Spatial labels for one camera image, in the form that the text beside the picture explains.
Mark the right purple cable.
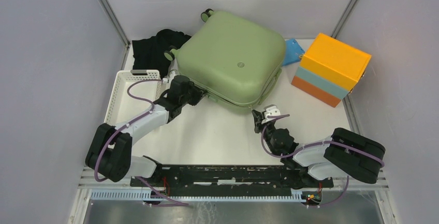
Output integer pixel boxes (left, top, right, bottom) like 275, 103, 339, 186
260, 113, 386, 207

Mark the blue pouch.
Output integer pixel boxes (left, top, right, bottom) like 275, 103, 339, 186
282, 39, 305, 66

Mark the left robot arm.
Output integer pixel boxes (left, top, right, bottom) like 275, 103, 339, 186
85, 75, 207, 187

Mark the orange blue stacked box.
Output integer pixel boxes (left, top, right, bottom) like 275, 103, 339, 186
291, 33, 372, 108

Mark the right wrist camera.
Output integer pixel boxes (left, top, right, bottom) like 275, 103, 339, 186
263, 104, 281, 117

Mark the white plastic basket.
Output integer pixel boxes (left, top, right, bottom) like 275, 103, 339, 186
104, 70, 162, 126

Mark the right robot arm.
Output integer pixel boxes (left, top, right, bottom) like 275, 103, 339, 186
252, 108, 386, 187

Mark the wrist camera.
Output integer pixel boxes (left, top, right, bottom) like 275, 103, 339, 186
162, 71, 177, 85
263, 104, 281, 117

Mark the green hard-shell suitcase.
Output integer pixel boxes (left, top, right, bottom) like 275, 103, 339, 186
164, 9, 286, 111

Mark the black cloth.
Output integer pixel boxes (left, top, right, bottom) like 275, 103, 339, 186
132, 29, 191, 78

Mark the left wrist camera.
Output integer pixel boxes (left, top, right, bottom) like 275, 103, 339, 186
162, 71, 177, 85

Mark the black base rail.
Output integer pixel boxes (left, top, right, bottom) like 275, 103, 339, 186
79, 163, 388, 204

